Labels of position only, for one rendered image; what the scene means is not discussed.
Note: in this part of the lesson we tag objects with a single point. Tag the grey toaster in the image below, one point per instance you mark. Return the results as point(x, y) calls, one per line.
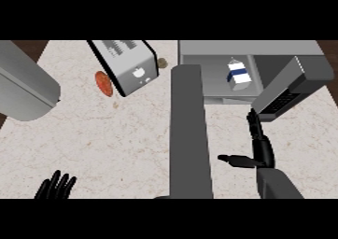
point(130, 65)

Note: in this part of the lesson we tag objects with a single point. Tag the small brown round object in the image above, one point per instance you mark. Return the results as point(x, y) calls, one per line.
point(162, 63)

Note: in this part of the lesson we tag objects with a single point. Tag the white blue milk carton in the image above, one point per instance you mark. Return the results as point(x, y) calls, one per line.
point(237, 74)

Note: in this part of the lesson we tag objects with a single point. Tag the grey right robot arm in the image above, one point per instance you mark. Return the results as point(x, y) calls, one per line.
point(276, 183)

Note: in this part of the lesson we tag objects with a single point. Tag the grey microwave door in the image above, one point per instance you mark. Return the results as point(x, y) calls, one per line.
point(190, 130)

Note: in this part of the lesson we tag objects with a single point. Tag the red round slice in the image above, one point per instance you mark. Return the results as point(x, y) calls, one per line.
point(103, 84)

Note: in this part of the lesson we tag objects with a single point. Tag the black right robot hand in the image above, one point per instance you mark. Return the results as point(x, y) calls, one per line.
point(261, 149)

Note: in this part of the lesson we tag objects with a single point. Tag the grey microwave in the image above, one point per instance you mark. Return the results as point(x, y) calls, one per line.
point(267, 74)

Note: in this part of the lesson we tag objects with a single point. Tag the large grey rounded appliance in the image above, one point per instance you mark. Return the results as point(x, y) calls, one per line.
point(19, 84)

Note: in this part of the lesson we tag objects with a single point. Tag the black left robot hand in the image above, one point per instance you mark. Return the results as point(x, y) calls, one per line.
point(56, 188)

